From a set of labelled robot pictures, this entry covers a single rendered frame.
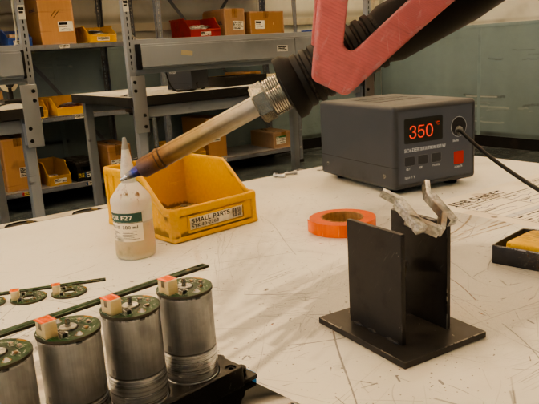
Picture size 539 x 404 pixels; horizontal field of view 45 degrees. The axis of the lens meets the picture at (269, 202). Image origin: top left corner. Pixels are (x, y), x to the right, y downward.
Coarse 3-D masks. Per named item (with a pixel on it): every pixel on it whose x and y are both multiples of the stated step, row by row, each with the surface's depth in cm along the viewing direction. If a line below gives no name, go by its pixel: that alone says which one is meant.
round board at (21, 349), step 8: (0, 344) 24; (8, 344) 24; (16, 344) 24; (24, 344) 24; (8, 352) 24; (16, 352) 24; (24, 352) 24; (32, 352) 24; (0, 360) 23; (16, 360) 23; (24, 360) 23; (0, 368) 23
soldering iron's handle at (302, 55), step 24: (456, 0) 23; (480, 0) 23; (504, 0) 23; (360, 24) 24; (432, 24) 23; (456, 24) 23; (312, 48) 24; (408, 48) 23; (288, 72) 23; (288, 96) 24; (312, 96) 24
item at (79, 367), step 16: (96, 336) 25; (48, 352) 25; (64, 352) 24; (80, 352) 25; (96, 352) 25; (48, 368) 25; (64, 368) 25; (80, 368) 25; (96, 368) 25; (48, 384) 25; (64, 384) 25; (80, 384) 25; (96, 384) 25; (48, 400) 25; (64, 400) 25; (80, 400) 25; (96, 400) 25
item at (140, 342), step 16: (144, 320) 26; (160, 320) 28; (112, 336) 27; (128, 336) 26; (144, 336) 27; (160, 336) 27; (112, 352) 27; (128, 352) 27; (144, 352) 27; (160, 352) 27; (112, 368) 27; (128, 368) 27; (144, 368) 27; (160, 368) 28; (112, 384) 27; (128, 384) 27; (144, 384) 27; (160, 384) 28; (112, 400) 28; (128, 400) 27; (144, 400) 27; (160, 400) 28
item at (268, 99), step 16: (272, 80) 24; (256, 96) 24; (272, 96) 24; (224, 112) 25; (240, 112) 25; (256, 112) 25; (272, 112) 24; (208, 128) 25; (224, 128) 25; (176, 144) 25; (192, 144) 25; (144, 160) 25; (160, 160) 25; (176, 160) 25; (144, 176) 25
